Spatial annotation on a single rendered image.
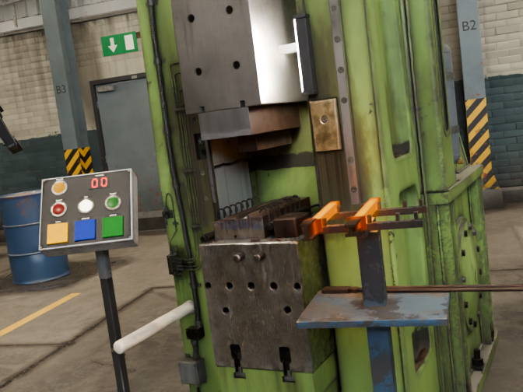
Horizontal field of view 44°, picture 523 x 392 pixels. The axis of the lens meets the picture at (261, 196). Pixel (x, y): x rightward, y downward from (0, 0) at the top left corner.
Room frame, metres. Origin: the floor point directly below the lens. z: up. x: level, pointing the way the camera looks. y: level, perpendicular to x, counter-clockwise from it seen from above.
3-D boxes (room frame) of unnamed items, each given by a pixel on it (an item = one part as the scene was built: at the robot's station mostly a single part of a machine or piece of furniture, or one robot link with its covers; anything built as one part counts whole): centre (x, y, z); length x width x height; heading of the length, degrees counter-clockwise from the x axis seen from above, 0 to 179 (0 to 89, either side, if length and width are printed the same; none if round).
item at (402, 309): (1.77, -0.28, 0.75); 0.40 x 0.30 x 0.02; 72
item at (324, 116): (2.18, -0.25, 1.27); 0.09 x 0.02 x 0.17; 62
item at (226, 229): (2.39, 0.00, 0.96); 0.42 x 0.20 x 0.09; 152
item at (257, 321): (2.38, -0.06, 0.69); 0.56 x 0.38 x 0.45; 152
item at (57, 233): (2.27, 0.74, 1.01); 0.07 x 0.05 x 0.07; 87
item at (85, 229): (2.27, 0.64, 1.01); 0.07 x 0.05 x 0.07; 87
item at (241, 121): (2.39, 0.00, 1.32); 0.42 x 0.20 x 0.10; 152
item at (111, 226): (2.26, 0.54, 1.01); 0.07 x 0.05 x 0.07; 87
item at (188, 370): (2.48, 0.36, 0.36); 0.09 x 0.07 x 0.12; 62
